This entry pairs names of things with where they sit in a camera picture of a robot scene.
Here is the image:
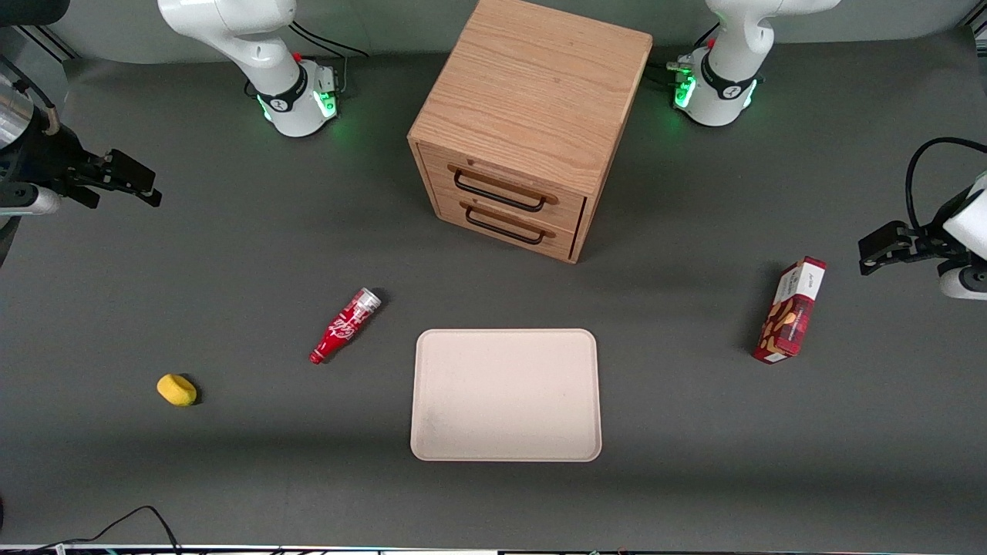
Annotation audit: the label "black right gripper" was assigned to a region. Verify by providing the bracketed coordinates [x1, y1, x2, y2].
[0, 116, 163, 210]

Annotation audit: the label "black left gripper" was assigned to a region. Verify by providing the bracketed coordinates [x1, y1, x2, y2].
[858, 208, 961, 277]

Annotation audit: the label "red coke bottle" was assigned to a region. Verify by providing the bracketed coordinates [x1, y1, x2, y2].
[308, 287, 383, 365]

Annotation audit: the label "beige plastic tray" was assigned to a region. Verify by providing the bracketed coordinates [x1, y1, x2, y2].
[409, 328, 603, 463]

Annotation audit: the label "red snack box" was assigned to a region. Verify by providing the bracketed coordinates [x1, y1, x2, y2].
[753, 256, 828, 365]

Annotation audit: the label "yellow sponge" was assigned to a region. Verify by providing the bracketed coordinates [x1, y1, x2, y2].
[156, 374, 198, 407]

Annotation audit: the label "wooden drawer front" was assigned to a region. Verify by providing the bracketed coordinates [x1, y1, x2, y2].
[417, 143, 588, 232]
[434, 190, 581, 261]

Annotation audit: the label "wooden drawer cabinet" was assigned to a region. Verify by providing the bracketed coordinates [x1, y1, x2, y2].
[407, 0, 655, 264]

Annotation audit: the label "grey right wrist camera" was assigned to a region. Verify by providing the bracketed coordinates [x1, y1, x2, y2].
[0, 183, 62, 217]

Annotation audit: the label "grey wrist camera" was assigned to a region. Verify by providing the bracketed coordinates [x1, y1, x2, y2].
[0, 183, 62, 217]
[938, 261, 987, 301]

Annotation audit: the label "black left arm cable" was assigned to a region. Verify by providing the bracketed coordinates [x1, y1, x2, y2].
[904, 136, 987, 232]

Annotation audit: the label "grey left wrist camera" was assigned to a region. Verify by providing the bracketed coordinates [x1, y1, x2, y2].
[938, 261, 987, 301]

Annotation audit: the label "aluminium frame rail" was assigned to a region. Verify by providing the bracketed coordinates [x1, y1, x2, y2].
[14, 23, 79, 62]

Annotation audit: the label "black right base cables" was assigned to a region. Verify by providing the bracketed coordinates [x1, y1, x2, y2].
[287, 19, 371, 92]

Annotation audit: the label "black base cables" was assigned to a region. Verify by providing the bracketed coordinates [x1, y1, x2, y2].
[287, 19, 371, 92]
[646, 22, 723, 87]

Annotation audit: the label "black left base cables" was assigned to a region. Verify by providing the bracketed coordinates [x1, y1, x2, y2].
[646, 22, 723, 87]

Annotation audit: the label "black cable on table edge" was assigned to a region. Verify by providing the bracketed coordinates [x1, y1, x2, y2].
[0, 505, 183, 555]

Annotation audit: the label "black metal drawer handle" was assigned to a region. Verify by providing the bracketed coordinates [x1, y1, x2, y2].
[464, 206, 547, 247]
[453, 170, 547, 214]

